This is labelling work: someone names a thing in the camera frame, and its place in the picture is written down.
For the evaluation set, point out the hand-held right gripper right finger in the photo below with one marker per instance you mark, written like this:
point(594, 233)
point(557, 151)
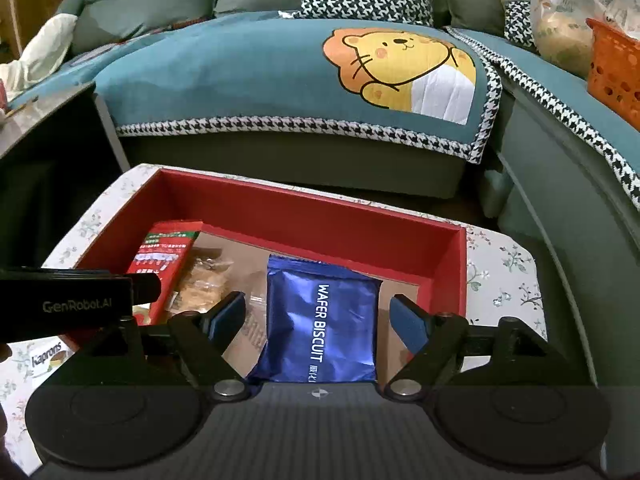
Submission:
point(407, 320)

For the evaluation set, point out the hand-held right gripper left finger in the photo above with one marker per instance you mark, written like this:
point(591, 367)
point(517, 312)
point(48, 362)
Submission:
point(230, 315)

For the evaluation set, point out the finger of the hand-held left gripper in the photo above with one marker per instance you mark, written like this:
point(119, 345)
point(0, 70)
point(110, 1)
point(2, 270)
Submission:
point(147, 289)

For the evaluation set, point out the red snack packet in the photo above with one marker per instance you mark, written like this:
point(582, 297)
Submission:
point(160, 255)

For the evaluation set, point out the clear brown cookie packet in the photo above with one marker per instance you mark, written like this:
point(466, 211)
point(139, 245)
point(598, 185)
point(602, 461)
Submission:
point(200, 280)

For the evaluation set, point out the white snack packet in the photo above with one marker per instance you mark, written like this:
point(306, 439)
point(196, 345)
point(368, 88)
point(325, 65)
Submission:
point(47, 355)

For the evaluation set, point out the dark blue wafer biscuit packet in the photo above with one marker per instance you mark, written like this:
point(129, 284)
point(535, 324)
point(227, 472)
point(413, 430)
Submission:
point(320, 320)

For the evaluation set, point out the red cardboard box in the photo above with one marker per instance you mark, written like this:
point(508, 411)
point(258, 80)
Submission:
point(310, 215)

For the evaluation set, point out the green sofa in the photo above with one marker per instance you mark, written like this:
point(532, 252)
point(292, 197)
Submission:
point(300, 160)

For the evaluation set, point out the dark side table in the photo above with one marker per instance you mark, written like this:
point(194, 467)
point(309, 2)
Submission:
point(45, 115)

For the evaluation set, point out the blue lion print sofa cover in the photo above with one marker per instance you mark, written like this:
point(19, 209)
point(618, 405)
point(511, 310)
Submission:
point(250, 70)

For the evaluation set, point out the white cloth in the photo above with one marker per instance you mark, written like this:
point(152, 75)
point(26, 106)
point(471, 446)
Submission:
point(47, 50)

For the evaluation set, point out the blue houndstooth-trimmed sofa cover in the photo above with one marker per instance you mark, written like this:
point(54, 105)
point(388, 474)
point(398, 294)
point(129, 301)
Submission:
point(550, 85)

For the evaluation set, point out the orange plastic basket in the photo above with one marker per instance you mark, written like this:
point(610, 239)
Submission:
point(615, 75)

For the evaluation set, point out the clear plastic bag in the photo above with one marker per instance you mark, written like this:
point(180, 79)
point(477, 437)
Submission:
point(560, 35)

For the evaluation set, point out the small brown houndstooth pillow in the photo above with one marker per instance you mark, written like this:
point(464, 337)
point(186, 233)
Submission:
point(517, 15)

